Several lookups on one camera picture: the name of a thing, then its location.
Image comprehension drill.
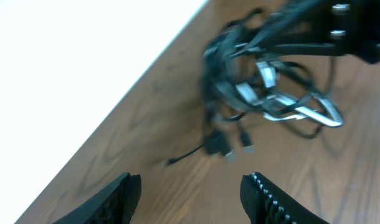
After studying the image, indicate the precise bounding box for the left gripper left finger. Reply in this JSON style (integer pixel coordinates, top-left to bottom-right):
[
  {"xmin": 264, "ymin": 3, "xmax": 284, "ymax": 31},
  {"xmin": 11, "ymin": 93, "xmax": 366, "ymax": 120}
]
[{"xmin": 54, "ymin": 172, "xmax": 141, "ymax": 224}]

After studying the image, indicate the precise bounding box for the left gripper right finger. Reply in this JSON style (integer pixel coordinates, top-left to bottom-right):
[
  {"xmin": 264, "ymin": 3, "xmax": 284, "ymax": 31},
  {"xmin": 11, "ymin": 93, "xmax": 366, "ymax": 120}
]
[{"xmin": 240, "ymin": 172, "xmax": 328, "ymax": 224}]

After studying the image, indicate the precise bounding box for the black usb cable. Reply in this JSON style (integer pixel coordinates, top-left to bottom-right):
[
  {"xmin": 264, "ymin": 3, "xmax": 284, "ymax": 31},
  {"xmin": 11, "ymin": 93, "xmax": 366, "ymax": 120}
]
[{"xmin": 164, "ymin": 7, "xmax": 337, "ymax": 167}]

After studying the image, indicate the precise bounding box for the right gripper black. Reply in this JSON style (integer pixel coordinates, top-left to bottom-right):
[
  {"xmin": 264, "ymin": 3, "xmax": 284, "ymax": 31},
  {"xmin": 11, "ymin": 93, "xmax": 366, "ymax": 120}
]
[{"xmin": 230, "ymin": 0, "xmax": 380, "ymax": 65}]

